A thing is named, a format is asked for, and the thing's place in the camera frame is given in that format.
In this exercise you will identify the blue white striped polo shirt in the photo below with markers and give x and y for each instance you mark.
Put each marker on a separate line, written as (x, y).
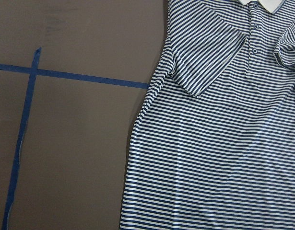
(213, 147)

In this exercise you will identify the brown paper table cover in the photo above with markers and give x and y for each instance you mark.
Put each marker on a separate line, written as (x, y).
(76, 141)

